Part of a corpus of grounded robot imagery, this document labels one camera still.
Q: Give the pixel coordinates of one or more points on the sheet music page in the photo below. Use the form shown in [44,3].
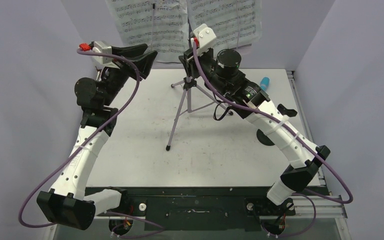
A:
[161,24]
[236,23]

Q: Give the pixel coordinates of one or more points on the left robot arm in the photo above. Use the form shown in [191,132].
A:
[66,202]

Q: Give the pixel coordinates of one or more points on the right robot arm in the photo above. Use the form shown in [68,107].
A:
[249,101]

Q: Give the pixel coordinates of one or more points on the lilac perforated music stand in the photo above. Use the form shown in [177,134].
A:
[185,101]

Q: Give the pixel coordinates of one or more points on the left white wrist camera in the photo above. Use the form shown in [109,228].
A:
[100,51]

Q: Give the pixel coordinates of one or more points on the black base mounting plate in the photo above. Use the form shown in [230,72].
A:
[204,208]

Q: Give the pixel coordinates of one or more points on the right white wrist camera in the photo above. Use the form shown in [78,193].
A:
[204,38]

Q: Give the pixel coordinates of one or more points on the blue toy microphone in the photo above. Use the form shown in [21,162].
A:
[264,83]

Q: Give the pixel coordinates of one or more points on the black microphone desk stand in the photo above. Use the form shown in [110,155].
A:
[262,137]

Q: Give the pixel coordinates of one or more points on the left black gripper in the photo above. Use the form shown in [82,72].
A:
[143,62]

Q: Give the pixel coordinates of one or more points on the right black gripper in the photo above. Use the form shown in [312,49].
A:
[189,67]

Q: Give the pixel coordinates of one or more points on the aluminium rail frame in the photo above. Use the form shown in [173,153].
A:
[315,219]

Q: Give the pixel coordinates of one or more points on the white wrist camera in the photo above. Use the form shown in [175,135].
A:
[100,51]
[204,38]

